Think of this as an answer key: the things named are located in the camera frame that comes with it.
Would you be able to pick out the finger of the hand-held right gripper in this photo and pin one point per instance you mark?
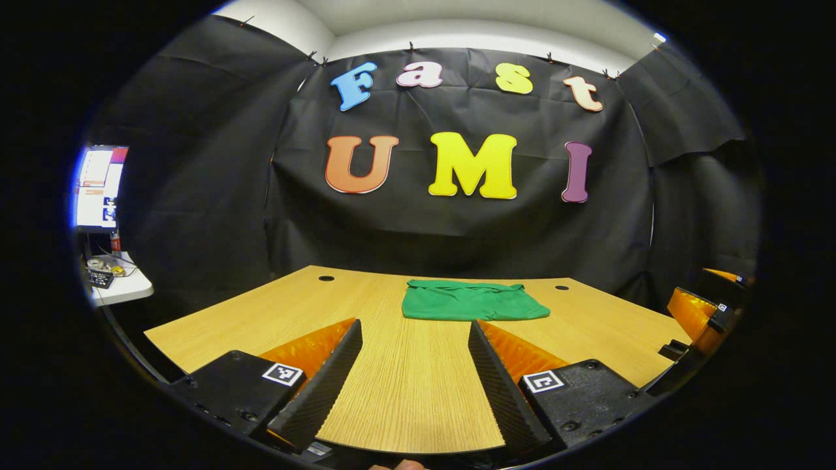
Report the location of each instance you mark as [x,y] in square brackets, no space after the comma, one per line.
[725,284]
[692,313]

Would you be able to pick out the black backdrop cloth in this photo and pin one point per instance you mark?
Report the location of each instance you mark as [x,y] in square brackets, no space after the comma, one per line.
[457,228]

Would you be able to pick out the computer monitor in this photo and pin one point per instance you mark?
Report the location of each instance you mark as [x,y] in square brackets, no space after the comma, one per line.
[99,189]

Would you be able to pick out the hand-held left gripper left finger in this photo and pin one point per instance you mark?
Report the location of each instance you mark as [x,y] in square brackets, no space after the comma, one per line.
[326,385]

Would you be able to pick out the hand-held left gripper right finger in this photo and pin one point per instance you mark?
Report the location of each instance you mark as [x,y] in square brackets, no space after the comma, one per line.
[499,385]

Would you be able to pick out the small black box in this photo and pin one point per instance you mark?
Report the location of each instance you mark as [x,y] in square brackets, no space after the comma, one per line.
[101,279]

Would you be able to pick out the white side table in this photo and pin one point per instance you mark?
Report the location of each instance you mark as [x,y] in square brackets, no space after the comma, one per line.
[127,287]

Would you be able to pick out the red label drink bottle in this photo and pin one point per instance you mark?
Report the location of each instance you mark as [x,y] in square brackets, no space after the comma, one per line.
[116,243]

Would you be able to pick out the green T-shirt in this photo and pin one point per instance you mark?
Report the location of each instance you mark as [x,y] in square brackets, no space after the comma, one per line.
[473,301]

